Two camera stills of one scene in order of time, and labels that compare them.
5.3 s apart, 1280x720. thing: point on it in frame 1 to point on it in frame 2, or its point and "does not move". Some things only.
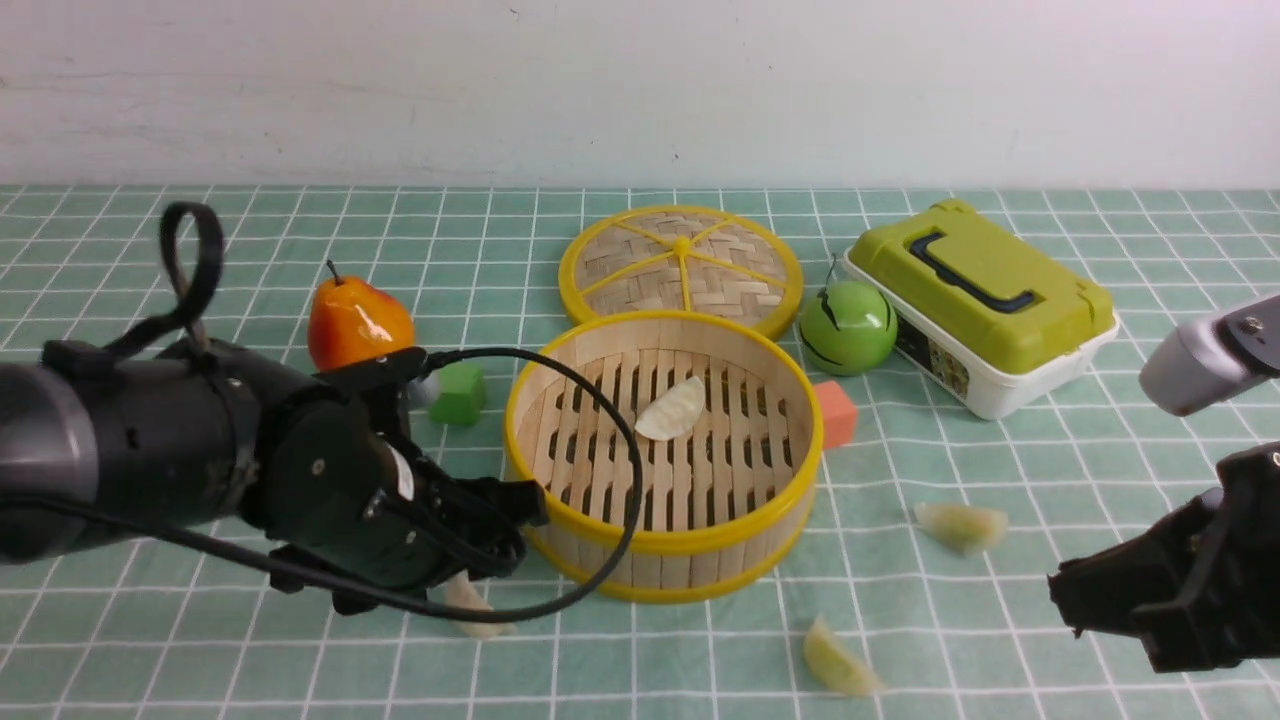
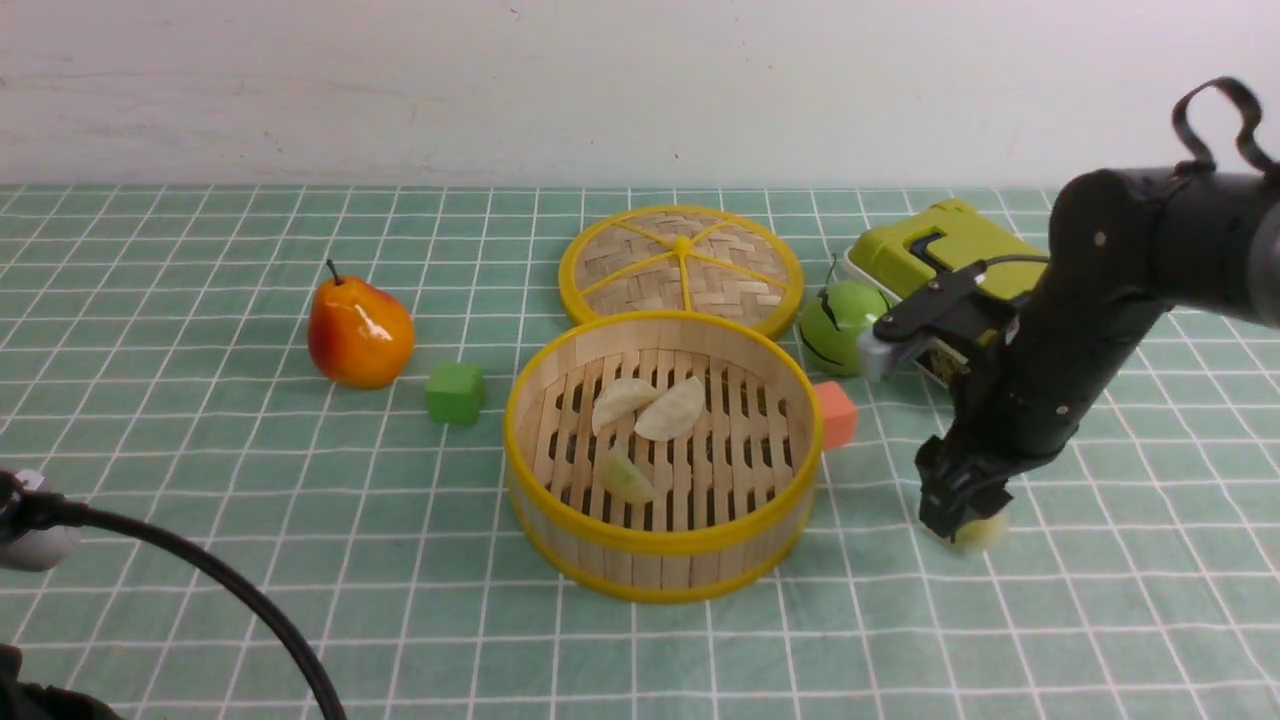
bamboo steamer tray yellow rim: [721, 506] does not move
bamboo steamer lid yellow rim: [674, 258] does not move
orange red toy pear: [353, 321] does not move
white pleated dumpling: [462, 593] to [619, 398]
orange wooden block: [839, 415] does not move
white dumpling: [673, 414] does not move
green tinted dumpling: [970, 529] does not move
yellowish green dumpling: [833, 666] to [623, 479]
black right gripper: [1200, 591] to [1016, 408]
